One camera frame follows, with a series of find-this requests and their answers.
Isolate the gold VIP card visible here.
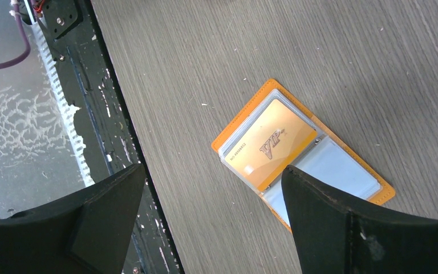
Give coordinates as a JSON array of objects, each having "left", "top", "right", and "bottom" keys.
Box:
[{"left": 225, "top": 99, "right": 317, "bottom": 192}]

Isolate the orange leather card holder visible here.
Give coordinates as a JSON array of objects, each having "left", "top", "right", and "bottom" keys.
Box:
[{"left": 211, "top": 79, "right": 396, "bottom": 227}]

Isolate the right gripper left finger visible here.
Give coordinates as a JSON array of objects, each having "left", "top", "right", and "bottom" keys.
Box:
[{"left": 0, "top": 164, "right": 146, "bottom": 273}]

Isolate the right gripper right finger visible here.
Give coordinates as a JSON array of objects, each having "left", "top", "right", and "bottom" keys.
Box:
[{"left": 281, "top": 166, "right": 438, "bottom": 273}]

